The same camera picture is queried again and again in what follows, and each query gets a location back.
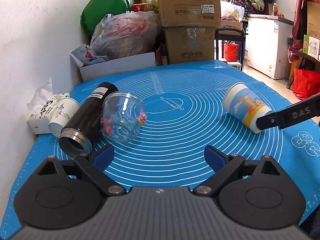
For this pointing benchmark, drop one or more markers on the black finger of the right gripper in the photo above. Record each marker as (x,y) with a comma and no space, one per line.
(291,115)

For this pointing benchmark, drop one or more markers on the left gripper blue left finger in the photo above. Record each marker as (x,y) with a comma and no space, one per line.
(92,167)

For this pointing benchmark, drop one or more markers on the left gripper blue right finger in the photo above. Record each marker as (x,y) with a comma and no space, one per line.
(226,168)

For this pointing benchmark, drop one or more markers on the blue yellow paper cup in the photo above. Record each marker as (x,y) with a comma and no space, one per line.
(243,104)

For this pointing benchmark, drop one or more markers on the white printed paper cup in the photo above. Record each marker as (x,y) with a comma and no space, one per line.
(66,108)

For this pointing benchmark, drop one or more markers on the black thermos bottle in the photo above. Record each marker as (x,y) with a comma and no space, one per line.
(82,130)

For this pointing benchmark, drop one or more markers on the clear glass jar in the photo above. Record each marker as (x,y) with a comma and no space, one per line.
(122,117)

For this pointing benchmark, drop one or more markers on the blue silicone baking mat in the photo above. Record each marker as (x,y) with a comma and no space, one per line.
(276,190)

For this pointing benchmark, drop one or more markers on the tissue pack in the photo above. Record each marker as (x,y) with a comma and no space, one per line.
(42,107)

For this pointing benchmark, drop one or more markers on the white chest freezer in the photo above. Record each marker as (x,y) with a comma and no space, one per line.
(267,43)

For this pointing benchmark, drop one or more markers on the red bucket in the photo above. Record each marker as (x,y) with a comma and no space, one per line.
(230,52)

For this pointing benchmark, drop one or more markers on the white open box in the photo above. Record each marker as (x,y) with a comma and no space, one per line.
(92,66)

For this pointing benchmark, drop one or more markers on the black metal cart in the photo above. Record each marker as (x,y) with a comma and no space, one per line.
(231,35)

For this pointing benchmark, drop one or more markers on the purple patterned bag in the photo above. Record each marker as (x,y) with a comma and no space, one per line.
(246,4)

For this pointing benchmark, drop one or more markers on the lower cardboard box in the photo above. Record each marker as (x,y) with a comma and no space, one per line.
(189,44)

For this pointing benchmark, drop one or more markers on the clear bag with red contents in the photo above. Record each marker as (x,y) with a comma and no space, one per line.
(127,34)

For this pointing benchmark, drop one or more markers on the large upper cardboard box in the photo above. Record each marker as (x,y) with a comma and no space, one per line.
(189,13)

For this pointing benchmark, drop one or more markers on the green plastic bag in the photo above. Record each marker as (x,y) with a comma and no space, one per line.
(96,10)

